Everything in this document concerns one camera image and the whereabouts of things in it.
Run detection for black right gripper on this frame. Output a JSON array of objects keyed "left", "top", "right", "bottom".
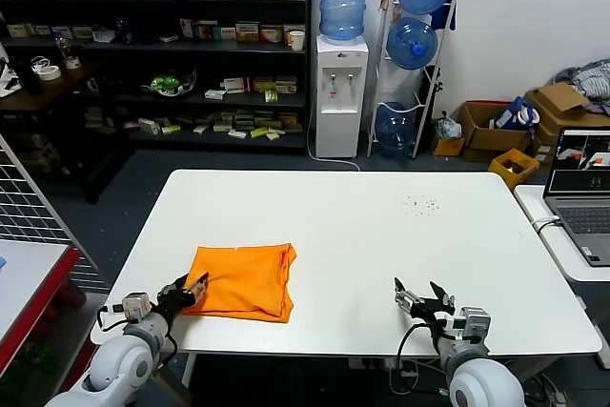
[{"left": 393, "top": 276, "right": 458, "bottom": 335}]

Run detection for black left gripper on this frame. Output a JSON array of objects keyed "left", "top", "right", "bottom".
[{"left": 150, "top": 272, "right": 211, "bottom": 321}]

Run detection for orange t-shirt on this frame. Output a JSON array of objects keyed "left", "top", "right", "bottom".
[{"left": 180, "top": 242, "right": 299, "bottom": 325}]

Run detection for pile of grey clothes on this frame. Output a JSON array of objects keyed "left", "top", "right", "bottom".
[{"left": 547, "top": 58, "right": 610, "bottom": 116}]

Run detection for white power strip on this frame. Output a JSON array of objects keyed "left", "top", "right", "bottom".
[{"left": 347, "top": 356, "right": 420, "bottom": 377}]

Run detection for scattered grey crumbs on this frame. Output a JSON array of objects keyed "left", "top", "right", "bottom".
[{"left": 399, "top": 194, "right": 440, "bottom": 218}]

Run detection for white side table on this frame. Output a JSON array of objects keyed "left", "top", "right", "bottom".
[{"left": 513, "top": 183, "right": 610, "bottom": 370}]

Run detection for small yellow cardboard box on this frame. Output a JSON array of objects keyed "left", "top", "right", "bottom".
[{"left": 431, "top": 133, "right": 466, "bottom": 157}]

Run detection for yellow plastic bin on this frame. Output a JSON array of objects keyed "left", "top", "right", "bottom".
[{"left": 487, "top": 148, "right": 540, "bottom": 192}]

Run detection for red-edged white table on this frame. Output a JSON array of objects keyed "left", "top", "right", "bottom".
[{"left": 0, "top": 238, "right": 81, "bottom": 370}]

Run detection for open red-rimmed cardboard box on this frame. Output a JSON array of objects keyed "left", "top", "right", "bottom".
[{"left": 457, "top": 100, "right": 533, "bottom": 164}]

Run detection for crumpled clear plastic bag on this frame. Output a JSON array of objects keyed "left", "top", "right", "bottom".
[{"left": 434, "top": 112, "right": 463, "bottom": 141}]

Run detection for grey open laptop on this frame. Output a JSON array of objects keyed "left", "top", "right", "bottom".
[{"left": 542, "top": 126, "right": 610, "bottom": 268}]

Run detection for blue white bag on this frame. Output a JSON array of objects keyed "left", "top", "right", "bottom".
[{"left": 490, "top": 95, "right": 542, "bottom": 132}]

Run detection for white metal jug rack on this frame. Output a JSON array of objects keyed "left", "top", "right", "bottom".
[{"left": 366, "top": 0, "right": 458, "bottom": 160}]

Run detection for bowl with green contents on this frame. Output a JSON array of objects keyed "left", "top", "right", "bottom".
[{"left": 140, "top": 69, "right": 197, "bottom": 99}]

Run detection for black folded tripod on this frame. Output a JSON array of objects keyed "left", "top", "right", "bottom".
[{"left": 418, "top": 64, "right": 444, "bottom": 118}]

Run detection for white water dispenser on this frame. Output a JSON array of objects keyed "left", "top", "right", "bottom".
[{"left": 315, "top": 35, "right": 370, "bottom": 159}]

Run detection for brown cardboard box with flap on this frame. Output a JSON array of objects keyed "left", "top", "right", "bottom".
[{"left": 523, "top": 82, "right": 610, "bottom": 161}]

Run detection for black shelving unit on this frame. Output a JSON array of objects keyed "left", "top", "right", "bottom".
[{"left": 0, "top": 0, "right": 314, "bottom": 157}]

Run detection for dark wooden desk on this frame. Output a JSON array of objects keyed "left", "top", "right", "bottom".
[{"left": 0, "top": 60, "right": 134, "bottom": 205}]

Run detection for black cylinder container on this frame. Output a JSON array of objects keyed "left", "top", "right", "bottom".
[{"left": 13, "top": 57, "right": 42, "bottom": 97}]

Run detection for yellow white medicine box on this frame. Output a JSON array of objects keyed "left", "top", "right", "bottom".
[{"left": 235, "top": 22, "right": 261, "bottom": 44}]

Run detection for clear plastic bottle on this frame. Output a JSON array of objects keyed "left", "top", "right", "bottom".
[{"left": 52, "top": 31, "right": 72, "bottom": 64}]

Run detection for dark blue hanging cloth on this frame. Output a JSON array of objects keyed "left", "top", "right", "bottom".
[{"left": 431, "top": 0, "right": 458, "bottom": 31}]

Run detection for upright blue water jug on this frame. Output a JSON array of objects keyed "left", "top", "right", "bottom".
[{"left": 318, "top": 0, "right": 371, "bottom": 42}]

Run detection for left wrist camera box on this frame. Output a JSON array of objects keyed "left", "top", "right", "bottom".
[{"left": 121, "top": 291, "right": 152, "bottom": 323}]

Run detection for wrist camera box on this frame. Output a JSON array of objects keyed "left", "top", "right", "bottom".
[
  {"left": 121, "top": 291, "right": 152, "bottom": 323},
  {"left": 457, "top": 305, "right": 492, "bottom": 344}
]

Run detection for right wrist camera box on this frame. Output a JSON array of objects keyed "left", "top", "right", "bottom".
[{"left": 457, "top": 305, "right": 492, "bottom": 344}]

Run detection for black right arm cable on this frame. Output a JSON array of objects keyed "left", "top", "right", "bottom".
[{"left": 396, "top": 320, "right": 442, "bottom": 397}]

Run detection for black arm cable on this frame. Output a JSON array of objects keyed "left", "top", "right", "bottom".
[
  {"left": 96, "top": 304, "right": 127, "bottom": 333},
  {"left": 396, "top": 320, "right": 442, "bottom": 397}
]

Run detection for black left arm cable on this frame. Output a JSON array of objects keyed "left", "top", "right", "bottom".
[{"left": 96, "top": 304, "right": 127, "bottom": 333}]

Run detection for white laptop charger cable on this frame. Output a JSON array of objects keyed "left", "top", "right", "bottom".
[{"left": 532, "top": 215, "right": 562, "bottom": 233}]

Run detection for white wire grid panel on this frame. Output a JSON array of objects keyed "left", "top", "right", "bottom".
[{"left": 0, "top": 134, "right": 99, "bottom": 279}]

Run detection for white dispenser power cord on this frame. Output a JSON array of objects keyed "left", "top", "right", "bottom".
[{"left": 306, "top": 114, "right": 362, "bottom": 173}]

